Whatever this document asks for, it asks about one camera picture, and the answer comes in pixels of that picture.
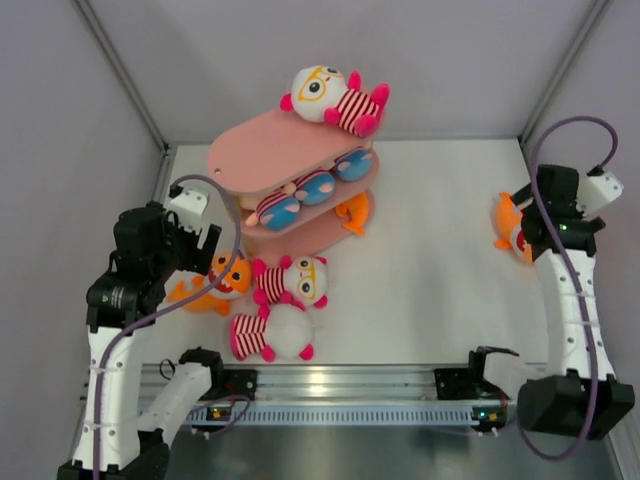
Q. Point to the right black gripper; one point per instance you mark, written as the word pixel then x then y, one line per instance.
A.
pixel 522 198

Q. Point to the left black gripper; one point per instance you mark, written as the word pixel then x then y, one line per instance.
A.
pixel 196 260

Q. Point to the boy doll plush large head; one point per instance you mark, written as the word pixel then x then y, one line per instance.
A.
pixel 275 211

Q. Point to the white glasses plush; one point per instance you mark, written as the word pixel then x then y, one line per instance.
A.
pixel 322 94

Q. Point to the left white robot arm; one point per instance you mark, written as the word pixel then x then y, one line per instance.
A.
pixel 117 440

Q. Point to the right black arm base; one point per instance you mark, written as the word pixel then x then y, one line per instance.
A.
pixel 460 382

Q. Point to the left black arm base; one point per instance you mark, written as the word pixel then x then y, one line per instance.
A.
pixel 223 381

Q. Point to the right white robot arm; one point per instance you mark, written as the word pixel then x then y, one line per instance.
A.
pixel 551 225

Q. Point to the pink three-tier shelf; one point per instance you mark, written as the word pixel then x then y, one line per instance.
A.
pixel 261 155

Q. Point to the orange shark plush in shelf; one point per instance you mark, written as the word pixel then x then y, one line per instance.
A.
pixel 355 212

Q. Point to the boy doll plush shelf right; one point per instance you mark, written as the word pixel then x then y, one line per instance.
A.
pixel 353 165

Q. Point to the white glasses plush face up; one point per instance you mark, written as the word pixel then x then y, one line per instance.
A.
pixel 302 282

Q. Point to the white plush face down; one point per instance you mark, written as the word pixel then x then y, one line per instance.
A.
pixel 283 331

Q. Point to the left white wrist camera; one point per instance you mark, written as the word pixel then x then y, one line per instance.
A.
pixel 189 204

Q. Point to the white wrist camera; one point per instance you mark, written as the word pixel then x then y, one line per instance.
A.
pixel 189 204
pixel 597 189

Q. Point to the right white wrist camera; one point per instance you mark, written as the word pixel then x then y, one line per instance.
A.
pixel 597 189

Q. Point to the aluminium front rail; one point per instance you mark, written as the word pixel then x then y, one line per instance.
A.
pixel 307 383

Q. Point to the white slotted cable duct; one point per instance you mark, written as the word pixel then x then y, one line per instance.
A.
pixel 365 415

